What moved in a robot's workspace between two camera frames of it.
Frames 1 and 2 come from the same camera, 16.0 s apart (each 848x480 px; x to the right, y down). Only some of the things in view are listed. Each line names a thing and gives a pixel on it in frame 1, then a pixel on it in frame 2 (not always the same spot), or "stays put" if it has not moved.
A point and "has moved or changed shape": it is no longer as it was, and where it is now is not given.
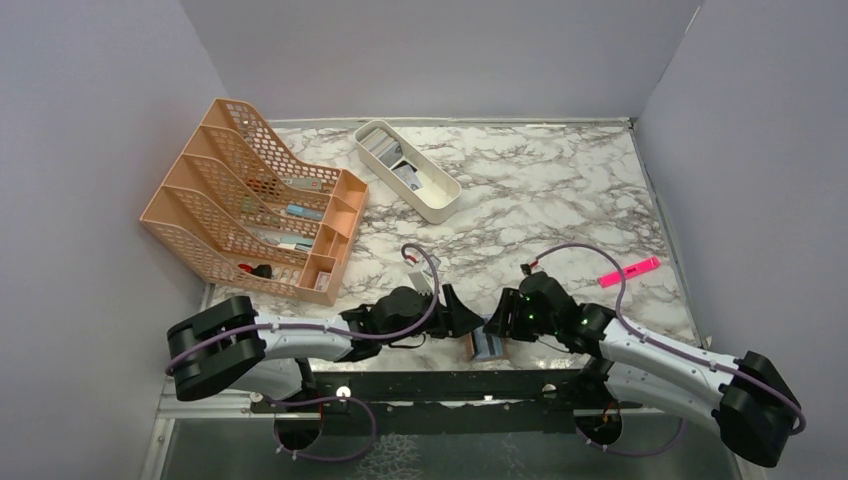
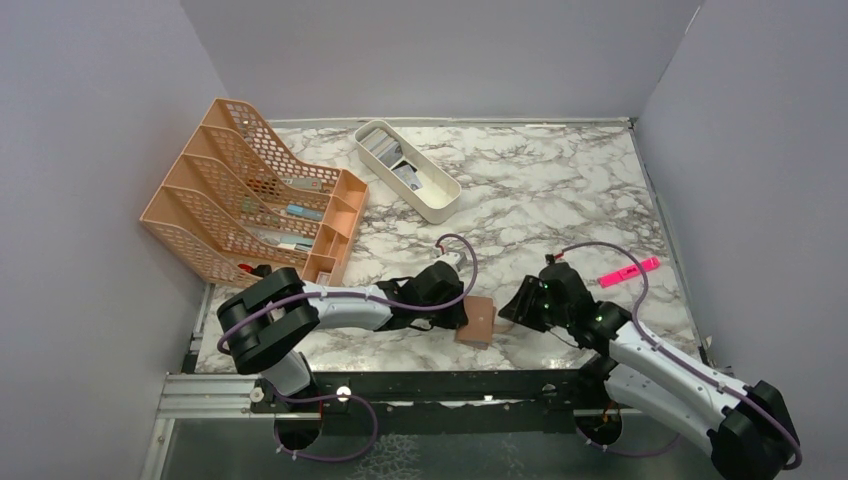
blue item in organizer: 305,212 stays put
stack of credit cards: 388,150 stays put
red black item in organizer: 262,270 stays put
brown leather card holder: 467,349 has moved or changed shape
